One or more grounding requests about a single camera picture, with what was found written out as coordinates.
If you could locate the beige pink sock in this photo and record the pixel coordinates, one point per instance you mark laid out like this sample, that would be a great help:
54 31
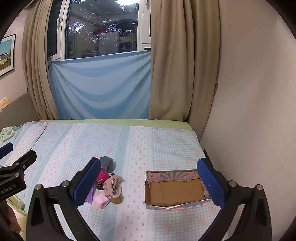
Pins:
109 185

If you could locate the crumpled pale green cloth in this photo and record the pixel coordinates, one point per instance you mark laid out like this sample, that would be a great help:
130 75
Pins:
5 134

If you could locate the pink patterned cardboard box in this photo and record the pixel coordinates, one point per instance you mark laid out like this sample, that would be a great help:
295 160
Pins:
175 192

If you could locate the light blue hanging cloth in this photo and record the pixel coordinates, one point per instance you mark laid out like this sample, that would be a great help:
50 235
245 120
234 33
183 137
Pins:
99 88

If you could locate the grey sock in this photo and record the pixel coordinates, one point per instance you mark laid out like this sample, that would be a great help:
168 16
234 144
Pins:
107 163

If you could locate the framed wall picture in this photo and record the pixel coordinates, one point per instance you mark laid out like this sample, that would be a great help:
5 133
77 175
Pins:
7 55

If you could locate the beige curtain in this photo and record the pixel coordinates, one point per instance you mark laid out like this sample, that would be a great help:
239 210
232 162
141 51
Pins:
37 69
180 69

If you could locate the pale green bed sheet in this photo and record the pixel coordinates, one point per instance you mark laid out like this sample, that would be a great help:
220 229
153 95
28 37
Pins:
115 122

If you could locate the purple cloth item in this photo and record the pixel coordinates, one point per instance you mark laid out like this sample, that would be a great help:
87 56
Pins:
90 197

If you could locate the magenta sock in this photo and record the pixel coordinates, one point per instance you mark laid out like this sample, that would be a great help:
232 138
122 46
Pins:
103 176

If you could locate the orange brown sock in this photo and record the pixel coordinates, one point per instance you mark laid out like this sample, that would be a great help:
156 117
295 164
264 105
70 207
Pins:
116 199

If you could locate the white framed window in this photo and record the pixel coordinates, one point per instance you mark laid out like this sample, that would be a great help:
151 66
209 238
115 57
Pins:
101 30

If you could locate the beige headboard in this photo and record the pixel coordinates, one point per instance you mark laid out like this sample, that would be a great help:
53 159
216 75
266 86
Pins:
18 109

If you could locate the small yellow label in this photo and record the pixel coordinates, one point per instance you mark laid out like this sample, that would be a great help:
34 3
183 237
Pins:
3 103

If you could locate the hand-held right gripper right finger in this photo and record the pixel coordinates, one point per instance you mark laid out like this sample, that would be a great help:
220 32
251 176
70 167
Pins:
211 183

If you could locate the printed light blue blanket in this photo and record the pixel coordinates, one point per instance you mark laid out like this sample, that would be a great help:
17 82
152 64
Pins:
138 150

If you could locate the light pink sock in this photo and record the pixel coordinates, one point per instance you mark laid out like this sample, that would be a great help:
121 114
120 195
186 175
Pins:
101 201

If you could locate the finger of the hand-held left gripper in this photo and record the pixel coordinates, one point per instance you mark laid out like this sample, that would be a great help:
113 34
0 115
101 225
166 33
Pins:
25 160
5 150

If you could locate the black patterned sock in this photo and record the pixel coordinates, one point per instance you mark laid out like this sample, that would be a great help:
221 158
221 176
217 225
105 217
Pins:
100 186

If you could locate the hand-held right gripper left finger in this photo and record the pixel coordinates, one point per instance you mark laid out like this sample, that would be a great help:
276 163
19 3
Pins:
87 183

